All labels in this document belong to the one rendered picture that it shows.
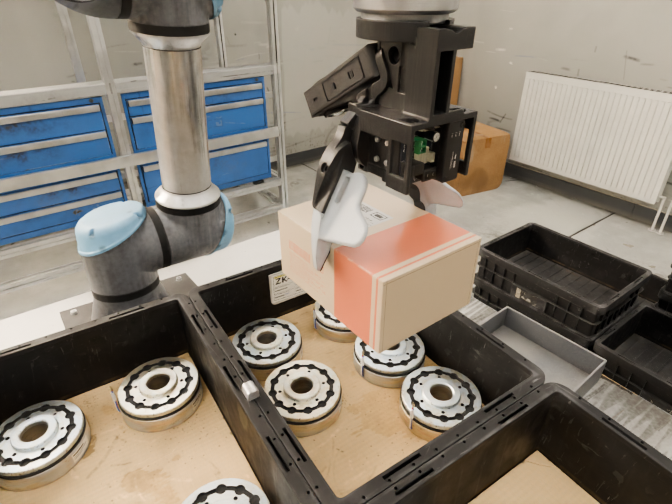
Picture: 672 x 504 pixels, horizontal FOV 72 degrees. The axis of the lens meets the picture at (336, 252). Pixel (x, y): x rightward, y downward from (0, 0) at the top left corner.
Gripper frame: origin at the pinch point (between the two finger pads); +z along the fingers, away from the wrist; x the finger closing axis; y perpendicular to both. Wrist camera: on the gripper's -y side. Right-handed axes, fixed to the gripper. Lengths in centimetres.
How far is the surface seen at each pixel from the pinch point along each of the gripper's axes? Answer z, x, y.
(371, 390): 26.7, 4.4, -3.5
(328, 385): 23.5, -1.6, -5.4
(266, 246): 40, 23, -67
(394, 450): 26.7, 0.5, 5.3
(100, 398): 26.9, -26.1, -24.5
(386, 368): 23.5, 6.5, -3.2
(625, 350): 72, 103, 0
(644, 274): 50, 110, -5
